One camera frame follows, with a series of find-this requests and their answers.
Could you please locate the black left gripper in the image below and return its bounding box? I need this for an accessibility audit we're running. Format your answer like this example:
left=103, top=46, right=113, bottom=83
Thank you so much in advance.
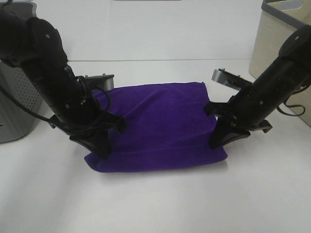
left=49, top=108, right=127, bottom=159

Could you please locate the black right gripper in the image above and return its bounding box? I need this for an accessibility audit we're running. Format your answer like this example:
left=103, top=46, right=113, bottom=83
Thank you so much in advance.
left=204, top=102, right=272, bottom=149

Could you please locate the purple microfiber towel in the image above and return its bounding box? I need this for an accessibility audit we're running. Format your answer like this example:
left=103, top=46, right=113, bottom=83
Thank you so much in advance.
left=85, top=82, right=227, bottom=172

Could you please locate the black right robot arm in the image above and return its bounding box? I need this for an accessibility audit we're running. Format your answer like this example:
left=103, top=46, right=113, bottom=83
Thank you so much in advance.
left=204, top=25, right=311, bottom=149

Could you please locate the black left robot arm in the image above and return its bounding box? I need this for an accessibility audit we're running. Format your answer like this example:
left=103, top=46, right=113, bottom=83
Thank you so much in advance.
left=0, top=0, right=126, bottom=159

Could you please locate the grey perforated plastic basket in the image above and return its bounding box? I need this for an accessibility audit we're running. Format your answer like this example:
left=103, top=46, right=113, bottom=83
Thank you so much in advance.
left=0, top=0, right=44, bottom=144

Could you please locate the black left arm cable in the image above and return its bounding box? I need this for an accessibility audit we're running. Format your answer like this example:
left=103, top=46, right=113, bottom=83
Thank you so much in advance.
left=0, top=65, right=112, bottom=136

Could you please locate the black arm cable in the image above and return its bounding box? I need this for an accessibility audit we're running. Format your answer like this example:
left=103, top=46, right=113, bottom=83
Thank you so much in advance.
left=276, top=80, right=311, bottom=117
left=0, top=65, right=112, bottom=136

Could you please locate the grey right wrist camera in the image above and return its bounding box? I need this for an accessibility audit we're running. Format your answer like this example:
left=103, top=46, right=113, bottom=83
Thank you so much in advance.
left=211, top=68, right=252, bottom=91

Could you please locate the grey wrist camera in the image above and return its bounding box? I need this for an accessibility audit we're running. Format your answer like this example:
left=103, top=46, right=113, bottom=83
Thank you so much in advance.
left=211, top=68, right=252, bottom=91
left=85, top=73, right=115, bottom=91

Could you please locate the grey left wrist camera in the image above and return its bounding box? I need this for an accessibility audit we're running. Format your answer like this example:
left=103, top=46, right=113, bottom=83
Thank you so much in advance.
left=85, top=73, right=115, bottom=91

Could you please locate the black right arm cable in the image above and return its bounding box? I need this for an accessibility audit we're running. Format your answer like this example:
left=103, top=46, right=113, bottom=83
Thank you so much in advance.
left=276, top=80, right=311, bottom=117

